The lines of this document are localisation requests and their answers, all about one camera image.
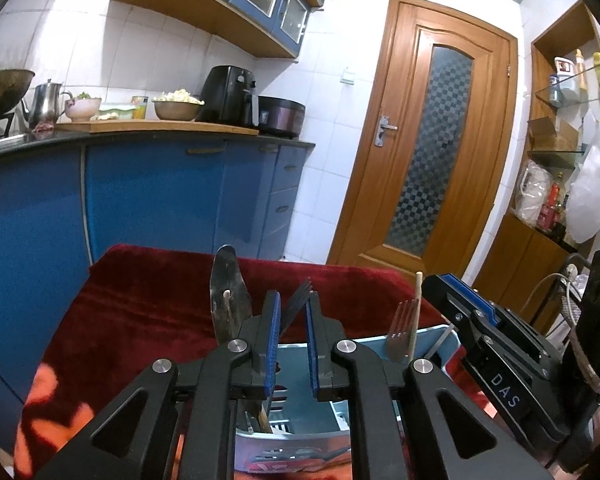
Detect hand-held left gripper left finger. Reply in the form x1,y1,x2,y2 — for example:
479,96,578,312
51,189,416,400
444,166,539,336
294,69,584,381
32,290,281,480

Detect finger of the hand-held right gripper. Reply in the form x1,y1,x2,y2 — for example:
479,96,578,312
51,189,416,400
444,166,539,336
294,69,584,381
422,274,571,443
472,305,568,426

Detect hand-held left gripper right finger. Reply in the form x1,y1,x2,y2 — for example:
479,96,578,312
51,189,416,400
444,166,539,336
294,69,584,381
306,296,553,480

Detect large steel fork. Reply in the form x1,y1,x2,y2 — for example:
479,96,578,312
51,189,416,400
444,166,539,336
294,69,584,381
279,277,314,338

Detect small steel fork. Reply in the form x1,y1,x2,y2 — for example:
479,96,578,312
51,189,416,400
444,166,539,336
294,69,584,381
385,299,417,365

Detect light blue utensil box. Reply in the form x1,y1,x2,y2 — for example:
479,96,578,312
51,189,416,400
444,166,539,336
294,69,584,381
235,322,461,476

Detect wooden shelf unit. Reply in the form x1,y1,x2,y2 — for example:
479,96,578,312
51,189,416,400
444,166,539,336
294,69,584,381
472,0,600,306

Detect clear plastic bag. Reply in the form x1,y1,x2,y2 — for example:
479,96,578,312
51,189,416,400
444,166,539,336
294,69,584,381
514,160,554,228

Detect wooden door with glass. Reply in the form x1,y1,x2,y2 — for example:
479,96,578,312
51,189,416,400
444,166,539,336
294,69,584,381
327,0,519,283

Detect red bottles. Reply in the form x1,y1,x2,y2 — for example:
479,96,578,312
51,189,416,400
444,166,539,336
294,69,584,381
536,182,567,235

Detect red floral plush blanket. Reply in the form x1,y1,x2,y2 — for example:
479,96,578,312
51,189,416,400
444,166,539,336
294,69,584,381
12,244,496,480

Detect white plastic bag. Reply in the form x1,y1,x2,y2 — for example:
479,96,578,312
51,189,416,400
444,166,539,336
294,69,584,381
565,116,600,245

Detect cardboard box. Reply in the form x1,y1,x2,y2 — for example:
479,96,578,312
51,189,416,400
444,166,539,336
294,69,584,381
527,116,579,154

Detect white shelf container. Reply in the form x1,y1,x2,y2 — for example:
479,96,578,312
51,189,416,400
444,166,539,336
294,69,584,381
550,56,581,107

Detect dark rice cooker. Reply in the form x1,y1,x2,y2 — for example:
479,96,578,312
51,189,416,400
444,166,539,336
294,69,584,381
257,95,306,139

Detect wooden chopping board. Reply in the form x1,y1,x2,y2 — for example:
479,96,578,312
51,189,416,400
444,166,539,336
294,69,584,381
55,120,260,136

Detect yellow bottle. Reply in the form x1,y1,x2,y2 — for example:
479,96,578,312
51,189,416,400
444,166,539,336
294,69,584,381
574,49,589,92

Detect metal bowl with food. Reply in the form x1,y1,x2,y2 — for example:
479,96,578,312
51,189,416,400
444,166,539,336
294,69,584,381
152,88,205,122

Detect black air fryer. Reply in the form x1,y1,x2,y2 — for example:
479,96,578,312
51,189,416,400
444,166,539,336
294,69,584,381
196,65,260,128

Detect pale plastic container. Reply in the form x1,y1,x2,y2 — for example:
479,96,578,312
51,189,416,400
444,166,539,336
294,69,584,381
100,102,134,121

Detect white bowl with greens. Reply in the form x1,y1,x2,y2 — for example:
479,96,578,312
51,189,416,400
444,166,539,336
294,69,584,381
64,91,102,122

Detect steel kettle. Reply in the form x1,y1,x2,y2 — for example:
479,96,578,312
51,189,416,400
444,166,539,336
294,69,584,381
22,79,74,129

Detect dark wok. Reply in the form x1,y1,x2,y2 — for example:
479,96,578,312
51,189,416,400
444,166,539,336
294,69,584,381
0,69,36,122

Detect white cable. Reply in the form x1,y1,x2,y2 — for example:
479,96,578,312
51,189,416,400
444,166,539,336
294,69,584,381
522,272,572,327

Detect silver door handle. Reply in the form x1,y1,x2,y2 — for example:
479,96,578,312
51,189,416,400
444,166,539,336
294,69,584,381
374,115,399,147

